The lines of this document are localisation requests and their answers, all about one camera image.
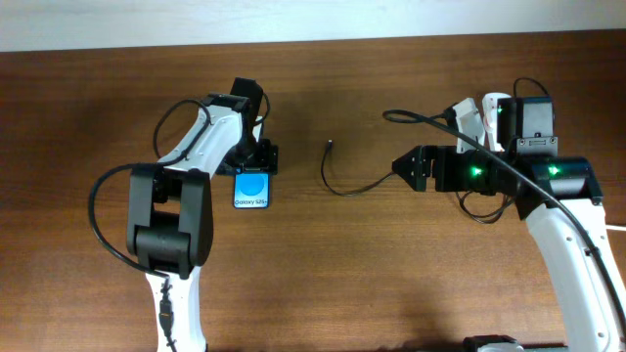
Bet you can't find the blue screen Galaxy smartphone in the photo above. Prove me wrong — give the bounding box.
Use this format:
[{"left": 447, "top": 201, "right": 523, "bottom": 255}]
[{"left": 233, "top": 173, "right": 270, "bottom": 209}]

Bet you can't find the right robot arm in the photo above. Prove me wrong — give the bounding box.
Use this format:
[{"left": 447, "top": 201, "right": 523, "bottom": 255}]
[{"left": 383, "top": 96, "right": 625, "bottom": 351}]

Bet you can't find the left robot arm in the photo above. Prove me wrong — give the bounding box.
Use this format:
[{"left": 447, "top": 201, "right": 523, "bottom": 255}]
[{"left": 126, "top": 77, "right": 278, "bottom": 351}]

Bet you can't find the white power strip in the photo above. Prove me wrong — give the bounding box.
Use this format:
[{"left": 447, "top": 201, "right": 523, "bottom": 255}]
[{"left": 482, "top": 92, "right": 510, "bottom": 152}]

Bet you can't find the black USB charging cable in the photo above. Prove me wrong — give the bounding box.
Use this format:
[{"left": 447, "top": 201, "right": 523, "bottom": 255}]
[{"left": 320, "top": 77, "right": 558, "bottom": 226}]

